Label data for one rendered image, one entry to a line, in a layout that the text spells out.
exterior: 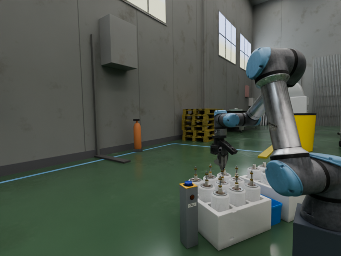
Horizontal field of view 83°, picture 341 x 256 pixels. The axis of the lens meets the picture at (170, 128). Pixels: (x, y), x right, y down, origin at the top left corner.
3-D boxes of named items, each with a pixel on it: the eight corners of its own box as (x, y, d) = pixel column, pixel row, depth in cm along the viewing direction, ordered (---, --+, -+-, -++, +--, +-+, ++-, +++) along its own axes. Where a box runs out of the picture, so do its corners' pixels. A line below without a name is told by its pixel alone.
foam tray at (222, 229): (271, 229, 111) (271, 199, 110) (218, 251, 94) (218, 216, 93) (224, 201, 146) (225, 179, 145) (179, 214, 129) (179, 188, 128)
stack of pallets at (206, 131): (200, 135, 578) (200, 109, 572) (224, 137, 533) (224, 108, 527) (180, 140, 492) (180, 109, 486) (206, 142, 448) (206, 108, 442)
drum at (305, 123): (315, 149, 342) (317, 113, 337) (314, 153, 311) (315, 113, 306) (289, 147, 369) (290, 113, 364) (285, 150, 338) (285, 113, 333)
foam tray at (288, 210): (321, 207, 135) (322, 182, 134) (288, 222, 117) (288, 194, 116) (270, 188, 170) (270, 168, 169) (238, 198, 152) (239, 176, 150)
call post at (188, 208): (198, 245, 99) (198, 186, 97) (186, 249, 96) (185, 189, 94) (191, 236, 105) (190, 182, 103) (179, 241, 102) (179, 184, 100)
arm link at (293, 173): (335, 195, 58) (294, 40, 71) (293, 200, 55) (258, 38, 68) (302, 192, 69) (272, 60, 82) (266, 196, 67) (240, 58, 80)
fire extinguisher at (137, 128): (138, 149, 374) (137, 118, 370) (147, 150, 359) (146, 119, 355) (128, 151, 354) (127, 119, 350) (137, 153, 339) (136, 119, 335)
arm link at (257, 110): (312, 43, 75) (250, 115, 117) (288, 41, 73) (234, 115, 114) (329, 63, 70) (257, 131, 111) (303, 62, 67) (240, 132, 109)
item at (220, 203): (225, 233, 97) (225, 198, 96) (207, 226, 103) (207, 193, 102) (232, 224, 105) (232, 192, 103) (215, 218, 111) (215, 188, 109)
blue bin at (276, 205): (283, 222, 118) (283, 203, 117) (271, 227, 113) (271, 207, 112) (244, 202, 145) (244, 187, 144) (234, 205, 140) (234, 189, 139)
